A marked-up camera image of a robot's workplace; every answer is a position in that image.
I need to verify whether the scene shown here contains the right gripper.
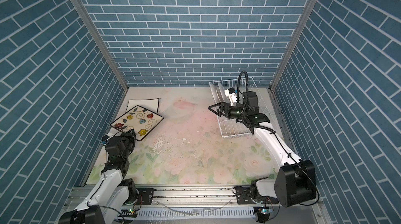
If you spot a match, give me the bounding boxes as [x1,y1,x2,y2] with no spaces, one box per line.
[210,103,248,121]

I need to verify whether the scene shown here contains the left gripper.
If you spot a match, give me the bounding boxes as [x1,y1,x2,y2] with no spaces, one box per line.
[119,127,136,160]

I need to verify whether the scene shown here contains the white square plate black rim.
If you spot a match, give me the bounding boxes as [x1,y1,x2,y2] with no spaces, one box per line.
[126,98,160,113]

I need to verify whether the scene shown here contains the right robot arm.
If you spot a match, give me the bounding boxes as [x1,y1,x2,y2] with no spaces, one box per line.
[208,91,320,207]

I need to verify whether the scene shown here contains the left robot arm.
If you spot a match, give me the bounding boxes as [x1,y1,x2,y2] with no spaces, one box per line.
[58,130,139,224]

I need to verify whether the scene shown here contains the round white plate inner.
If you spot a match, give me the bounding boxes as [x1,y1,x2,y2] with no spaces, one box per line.
[218,82,230,103]

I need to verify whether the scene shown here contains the round white plate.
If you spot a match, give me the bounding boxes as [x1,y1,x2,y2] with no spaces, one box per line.
[209,83,220,103]
[218,82,230,103]

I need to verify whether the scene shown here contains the round white plate outer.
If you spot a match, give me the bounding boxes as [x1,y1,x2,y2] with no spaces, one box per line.
[209,83,220,103]

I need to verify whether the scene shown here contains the right corner metal profile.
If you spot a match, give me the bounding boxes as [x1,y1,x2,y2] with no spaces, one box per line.
[270,0,317,91]

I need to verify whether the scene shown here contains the corner metal profile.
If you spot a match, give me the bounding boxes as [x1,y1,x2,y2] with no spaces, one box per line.
[270,0,317,91]
[70,0,129,92]

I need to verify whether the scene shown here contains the left corner metal profile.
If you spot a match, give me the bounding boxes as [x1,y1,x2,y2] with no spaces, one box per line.
[70,0,129,92]

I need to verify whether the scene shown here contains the white wire dish rack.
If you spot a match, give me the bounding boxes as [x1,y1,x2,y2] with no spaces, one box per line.
[208,78,274,138]

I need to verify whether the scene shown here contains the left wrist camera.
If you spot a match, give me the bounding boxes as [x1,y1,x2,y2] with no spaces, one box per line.
[101,135,111,146]

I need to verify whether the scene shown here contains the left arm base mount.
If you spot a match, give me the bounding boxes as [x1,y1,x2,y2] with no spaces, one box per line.
[124,188,155,207]

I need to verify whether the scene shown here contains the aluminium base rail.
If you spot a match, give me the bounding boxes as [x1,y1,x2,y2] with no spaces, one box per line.
[62,185,323,208]

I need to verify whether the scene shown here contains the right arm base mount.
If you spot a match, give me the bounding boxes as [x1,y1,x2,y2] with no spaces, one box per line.
[232,186,279,205]

